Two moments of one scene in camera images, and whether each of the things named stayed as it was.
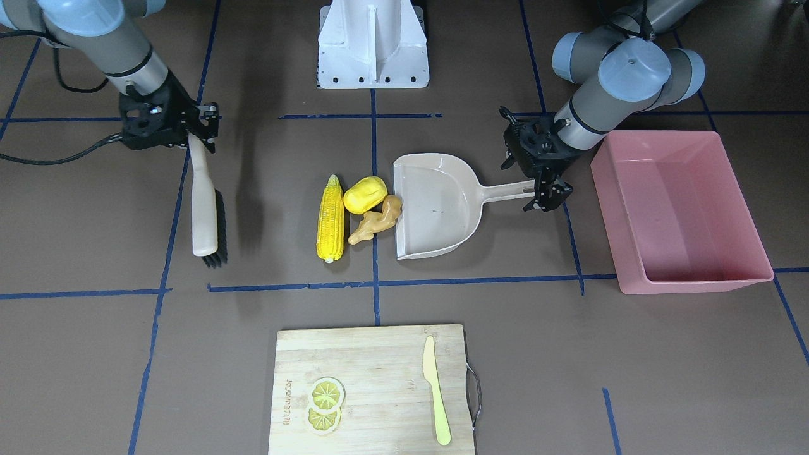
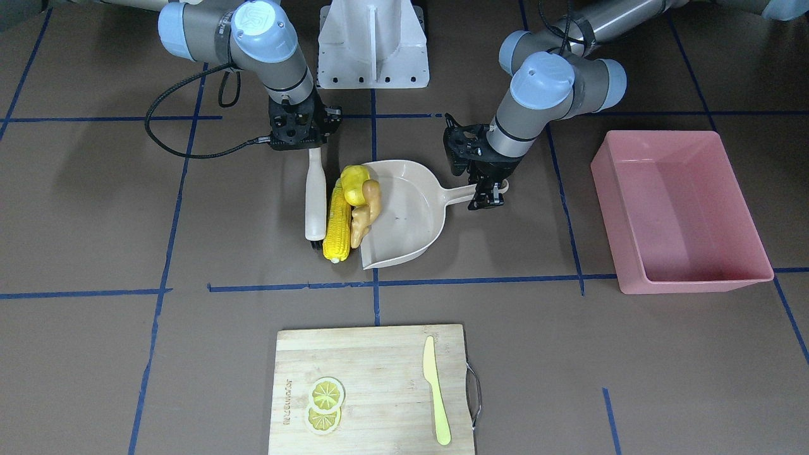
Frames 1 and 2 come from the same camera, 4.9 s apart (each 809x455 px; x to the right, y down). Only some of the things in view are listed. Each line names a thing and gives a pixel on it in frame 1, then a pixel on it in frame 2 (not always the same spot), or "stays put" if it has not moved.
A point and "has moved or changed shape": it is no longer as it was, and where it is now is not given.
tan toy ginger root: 373,222 to 362,217
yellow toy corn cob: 330,224 stays put
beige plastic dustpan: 442,200 has moved or changed shape
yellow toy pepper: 364,194 to 352,177
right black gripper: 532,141 to 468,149
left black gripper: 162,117 to 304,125
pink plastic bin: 676,219 stays put
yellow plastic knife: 431,375 stays put
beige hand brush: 209,218 to 315,197
